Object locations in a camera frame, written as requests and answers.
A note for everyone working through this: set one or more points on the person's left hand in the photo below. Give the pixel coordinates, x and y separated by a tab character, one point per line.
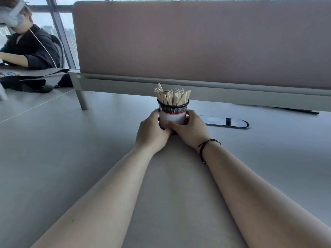
150	134

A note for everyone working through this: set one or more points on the person's right hand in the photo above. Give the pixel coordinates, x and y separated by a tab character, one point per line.
192	131

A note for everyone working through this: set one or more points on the person's left thumb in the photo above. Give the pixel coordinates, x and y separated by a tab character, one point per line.
158	118

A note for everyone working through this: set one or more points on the person's right thumb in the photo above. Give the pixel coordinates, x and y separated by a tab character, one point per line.
175	124

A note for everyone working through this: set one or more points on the black mesh pen cup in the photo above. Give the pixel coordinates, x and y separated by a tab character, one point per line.
172	113

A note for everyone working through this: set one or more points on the person's right forearm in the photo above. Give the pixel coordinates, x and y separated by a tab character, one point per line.
258	204

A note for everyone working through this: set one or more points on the person's left forearm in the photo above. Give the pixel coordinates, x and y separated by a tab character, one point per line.
103	201

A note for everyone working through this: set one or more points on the bundle of wooden sticks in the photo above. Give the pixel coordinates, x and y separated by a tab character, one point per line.
172	96

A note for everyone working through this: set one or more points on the pink fabric desk divider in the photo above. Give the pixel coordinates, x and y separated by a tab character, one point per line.
201	41

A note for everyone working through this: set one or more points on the grey mesh office chair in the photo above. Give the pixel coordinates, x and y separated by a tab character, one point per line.
59	50

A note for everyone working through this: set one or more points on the black bag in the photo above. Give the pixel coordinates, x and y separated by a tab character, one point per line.
28	81

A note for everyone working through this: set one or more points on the white headset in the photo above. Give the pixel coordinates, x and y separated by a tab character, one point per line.
11	11

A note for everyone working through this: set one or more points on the grey metal divider frame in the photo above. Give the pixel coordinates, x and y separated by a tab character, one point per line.
181	90

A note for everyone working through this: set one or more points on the window frame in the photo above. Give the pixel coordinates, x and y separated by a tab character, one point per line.
62	30

